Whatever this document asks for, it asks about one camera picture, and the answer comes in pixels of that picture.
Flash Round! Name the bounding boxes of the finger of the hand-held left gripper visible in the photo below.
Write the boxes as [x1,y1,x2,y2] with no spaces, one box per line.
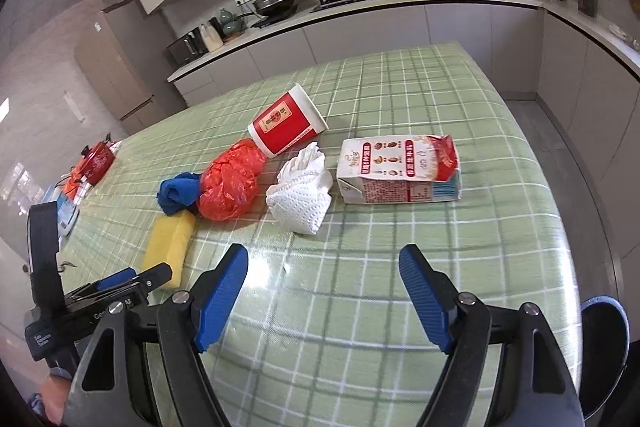
[65,268,140,303]
[127,262,173,303]

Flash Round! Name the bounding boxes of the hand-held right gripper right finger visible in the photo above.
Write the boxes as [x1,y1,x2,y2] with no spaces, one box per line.
[398,243,586,427]

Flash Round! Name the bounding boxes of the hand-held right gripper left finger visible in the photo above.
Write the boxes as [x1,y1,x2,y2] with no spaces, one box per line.
[65,243,249,427]

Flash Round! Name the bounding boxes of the yellow sponge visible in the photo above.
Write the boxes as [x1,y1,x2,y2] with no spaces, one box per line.
[141,210,197,290]

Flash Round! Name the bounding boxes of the blue cloth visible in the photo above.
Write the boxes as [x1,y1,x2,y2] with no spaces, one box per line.
[157,172,203,214]

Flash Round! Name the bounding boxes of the red plastic bag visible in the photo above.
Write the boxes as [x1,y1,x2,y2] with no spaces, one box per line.
[196,138,267,223]

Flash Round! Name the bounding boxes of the white paper towel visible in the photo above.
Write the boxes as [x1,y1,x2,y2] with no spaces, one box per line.
[265,141,334,236]

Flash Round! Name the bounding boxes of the white red milk carton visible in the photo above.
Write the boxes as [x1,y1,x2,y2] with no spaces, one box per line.
[335,134,462,205]

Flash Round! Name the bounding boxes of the red paper cup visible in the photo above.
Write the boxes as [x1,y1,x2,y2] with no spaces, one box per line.
[248,83,329,159]

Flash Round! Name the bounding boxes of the black plastic bucket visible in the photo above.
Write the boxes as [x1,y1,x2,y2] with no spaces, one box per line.
[577,296,631,427]

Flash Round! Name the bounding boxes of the person's left hand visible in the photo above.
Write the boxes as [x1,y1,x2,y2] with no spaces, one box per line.
[39,369,76,425]

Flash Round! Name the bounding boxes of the white small appliance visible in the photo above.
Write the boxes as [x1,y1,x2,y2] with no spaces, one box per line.
[42,184,81,235]

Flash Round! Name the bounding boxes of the orange red packet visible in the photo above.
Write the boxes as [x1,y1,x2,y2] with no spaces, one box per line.
[60,167,93,200]

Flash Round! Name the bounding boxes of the green checkered tablecloth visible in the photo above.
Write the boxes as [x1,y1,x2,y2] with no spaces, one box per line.
[47,41,583,427]

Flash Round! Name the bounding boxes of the beige refrigerator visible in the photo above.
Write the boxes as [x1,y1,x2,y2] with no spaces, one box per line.
[75,0,168,135]

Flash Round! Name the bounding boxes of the black toaster oven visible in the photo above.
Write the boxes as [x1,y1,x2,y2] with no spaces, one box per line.
[166,32,208,66]

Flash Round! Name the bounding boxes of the white bag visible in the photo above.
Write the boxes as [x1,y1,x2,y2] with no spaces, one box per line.
[200,24,224,52]

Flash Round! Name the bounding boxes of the green ceramic jar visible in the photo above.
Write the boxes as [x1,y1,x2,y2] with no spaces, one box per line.
[217,8,246,38]

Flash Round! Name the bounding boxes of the grey lower cabinets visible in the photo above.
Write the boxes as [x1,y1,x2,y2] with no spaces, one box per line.
[167,0,640,258]

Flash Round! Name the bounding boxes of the black induction cooker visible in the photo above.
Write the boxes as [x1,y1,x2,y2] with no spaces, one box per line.
[250,4,301,28]

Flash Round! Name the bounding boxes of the covered grey wok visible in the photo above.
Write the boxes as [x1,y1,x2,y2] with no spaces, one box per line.
[235,0,301,18]

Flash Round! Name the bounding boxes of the white wall note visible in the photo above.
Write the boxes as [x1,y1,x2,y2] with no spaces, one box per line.
[65,92,86,122]

